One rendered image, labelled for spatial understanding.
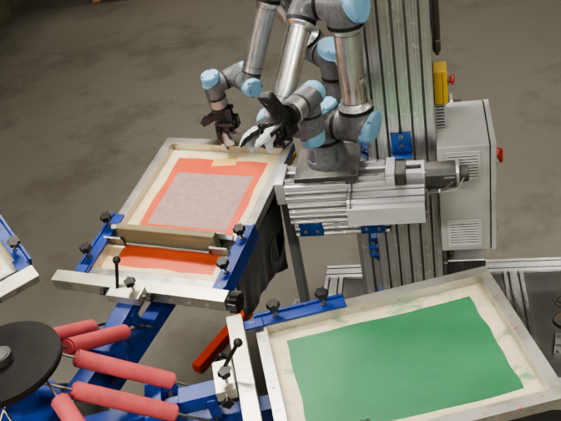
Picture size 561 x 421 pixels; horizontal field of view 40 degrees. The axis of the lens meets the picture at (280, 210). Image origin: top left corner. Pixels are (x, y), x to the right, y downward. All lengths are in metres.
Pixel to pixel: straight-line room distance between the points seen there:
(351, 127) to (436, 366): 0.80
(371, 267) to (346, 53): 1.13
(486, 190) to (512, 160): 2.12
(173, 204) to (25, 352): 1.08
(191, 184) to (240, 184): 0.21
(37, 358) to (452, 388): 1.15
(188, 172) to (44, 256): 1.99
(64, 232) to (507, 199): 2.76
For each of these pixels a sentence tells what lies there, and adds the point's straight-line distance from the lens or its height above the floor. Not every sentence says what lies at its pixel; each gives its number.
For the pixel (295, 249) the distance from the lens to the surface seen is 3.66.
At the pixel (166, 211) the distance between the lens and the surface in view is 3.03.
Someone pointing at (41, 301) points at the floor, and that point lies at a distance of 4.63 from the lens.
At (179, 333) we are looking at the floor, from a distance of 4.07.
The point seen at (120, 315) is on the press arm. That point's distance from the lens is 2.60.
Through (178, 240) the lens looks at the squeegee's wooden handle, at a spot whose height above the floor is 1.09.
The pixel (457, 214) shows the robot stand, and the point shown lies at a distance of 2.95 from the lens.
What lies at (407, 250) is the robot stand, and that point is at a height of 0.74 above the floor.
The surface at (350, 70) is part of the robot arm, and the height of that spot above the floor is 1.64.
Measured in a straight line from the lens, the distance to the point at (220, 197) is 3.00.
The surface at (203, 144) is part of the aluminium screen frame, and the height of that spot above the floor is 1.14.
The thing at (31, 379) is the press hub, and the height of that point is 1.32.
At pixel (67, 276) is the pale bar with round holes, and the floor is 1.07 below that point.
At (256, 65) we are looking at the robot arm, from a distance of 2.90.
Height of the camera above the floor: 2.67
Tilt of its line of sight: 34 degrees down
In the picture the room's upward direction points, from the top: 11 degrees counter-clockwise
